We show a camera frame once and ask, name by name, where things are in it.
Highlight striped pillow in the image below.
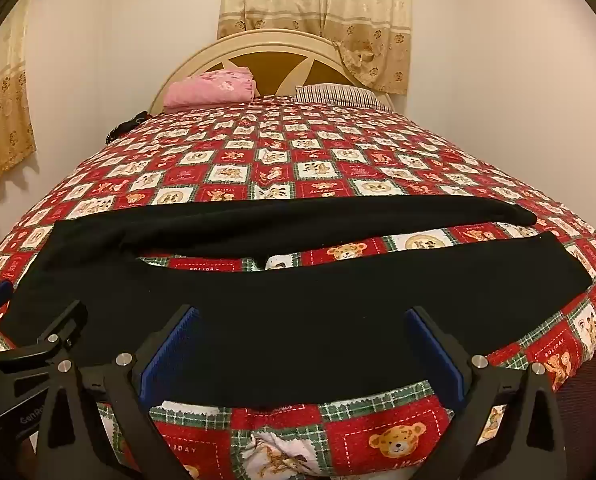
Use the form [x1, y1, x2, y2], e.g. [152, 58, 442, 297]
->
[295, 84, 391, 110]

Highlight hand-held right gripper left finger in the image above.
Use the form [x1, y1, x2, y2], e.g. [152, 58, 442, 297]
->
[30, 305, 201, 480]

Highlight cream wooden headboard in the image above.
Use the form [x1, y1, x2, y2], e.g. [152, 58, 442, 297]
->
[148, 29, 393, 116]

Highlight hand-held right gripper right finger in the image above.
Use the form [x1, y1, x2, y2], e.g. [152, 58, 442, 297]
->
[405, 307, 581, 480]

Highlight red teddy bear printed blanket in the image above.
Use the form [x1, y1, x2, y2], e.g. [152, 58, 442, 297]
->
[0, 97, 596, 480]

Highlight beige patterned curtain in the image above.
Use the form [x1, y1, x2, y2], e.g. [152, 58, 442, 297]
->
[0, 0, 37, 193]
[217, 0, 413, 96]

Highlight black pants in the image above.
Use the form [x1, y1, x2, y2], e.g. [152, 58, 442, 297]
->
[0, 194, 594, 408]

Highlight dark object at bed edge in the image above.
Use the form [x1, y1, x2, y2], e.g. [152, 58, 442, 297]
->
[106, 112, 151, 143]

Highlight pink folded cloth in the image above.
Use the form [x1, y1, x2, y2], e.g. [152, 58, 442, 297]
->
[164, 70, 256, 110]

